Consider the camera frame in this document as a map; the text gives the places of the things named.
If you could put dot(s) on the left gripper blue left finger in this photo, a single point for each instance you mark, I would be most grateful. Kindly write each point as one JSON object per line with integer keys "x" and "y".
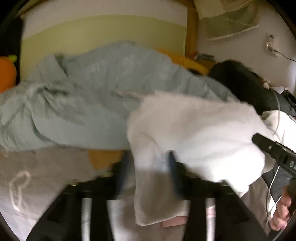
{"x": 120, "y": 173}

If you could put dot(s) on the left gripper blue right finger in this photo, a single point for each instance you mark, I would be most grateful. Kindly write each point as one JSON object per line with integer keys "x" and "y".
{"x": 181, "y": 181}

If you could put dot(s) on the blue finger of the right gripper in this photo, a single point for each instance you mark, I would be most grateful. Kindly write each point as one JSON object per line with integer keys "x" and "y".
{"x": 266, "y": 144}

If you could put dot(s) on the white printed t-shirt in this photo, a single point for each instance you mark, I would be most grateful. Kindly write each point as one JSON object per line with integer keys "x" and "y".
{"x": 212, "y": 138}

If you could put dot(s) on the right hand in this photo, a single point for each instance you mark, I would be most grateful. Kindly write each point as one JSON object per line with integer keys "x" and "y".
{"x": 282, "y": 214}

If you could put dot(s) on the pink folded garment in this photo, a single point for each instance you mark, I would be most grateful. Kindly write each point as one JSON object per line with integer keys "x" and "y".
{"x": 182, "y": 220}

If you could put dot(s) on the black garment pile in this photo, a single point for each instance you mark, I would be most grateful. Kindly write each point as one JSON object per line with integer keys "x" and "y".
{"x": 249, "y": 87}

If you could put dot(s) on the grey-green rumpled blanket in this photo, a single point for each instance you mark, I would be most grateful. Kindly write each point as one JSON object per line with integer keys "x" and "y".
{"x": 84, "y": 100}

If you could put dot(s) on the grey bed sheet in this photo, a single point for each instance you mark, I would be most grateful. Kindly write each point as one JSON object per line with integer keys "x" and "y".
{"x": 31, "y": 180}

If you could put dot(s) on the yellow pillow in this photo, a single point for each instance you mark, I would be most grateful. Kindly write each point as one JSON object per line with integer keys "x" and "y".
{"x": 185, "y": 62}

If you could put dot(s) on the orange plush toy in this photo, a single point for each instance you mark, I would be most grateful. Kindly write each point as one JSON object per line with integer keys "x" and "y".
{"x": 7, "y": 72}

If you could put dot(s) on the green and white headboard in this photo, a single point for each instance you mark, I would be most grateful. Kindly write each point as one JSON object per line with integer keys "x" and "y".
{"x": 73, "y": 27}

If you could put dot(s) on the wall power socket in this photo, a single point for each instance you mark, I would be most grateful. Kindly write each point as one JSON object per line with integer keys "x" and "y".
{"x": 271, "y": 45}

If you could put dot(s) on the wooden bed post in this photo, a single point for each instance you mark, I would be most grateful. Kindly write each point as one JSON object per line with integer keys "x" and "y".
{"x": 192, "y": 29}

